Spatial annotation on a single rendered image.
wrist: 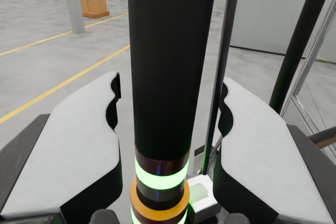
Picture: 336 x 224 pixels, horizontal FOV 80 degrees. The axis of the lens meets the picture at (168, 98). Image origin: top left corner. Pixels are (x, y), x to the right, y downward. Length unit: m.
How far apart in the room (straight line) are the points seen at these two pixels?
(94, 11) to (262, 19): 5.55
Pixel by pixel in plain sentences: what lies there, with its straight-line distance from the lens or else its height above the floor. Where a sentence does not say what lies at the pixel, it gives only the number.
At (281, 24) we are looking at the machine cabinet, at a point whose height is 0.73.
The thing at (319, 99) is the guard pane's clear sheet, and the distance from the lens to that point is 1.42.
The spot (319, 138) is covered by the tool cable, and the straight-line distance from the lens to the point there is 0.29.
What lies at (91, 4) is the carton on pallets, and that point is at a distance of 8.28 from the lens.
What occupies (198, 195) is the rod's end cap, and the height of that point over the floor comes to 1.55.
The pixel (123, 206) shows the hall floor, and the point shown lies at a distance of 1.96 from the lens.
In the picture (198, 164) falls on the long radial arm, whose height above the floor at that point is 1.11.
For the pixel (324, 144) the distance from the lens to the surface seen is 0.31.
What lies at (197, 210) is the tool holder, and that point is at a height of 1.55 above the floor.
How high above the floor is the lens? 1.71
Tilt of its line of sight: 33 degrees down
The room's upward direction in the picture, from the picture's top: 4 degrees clockwise
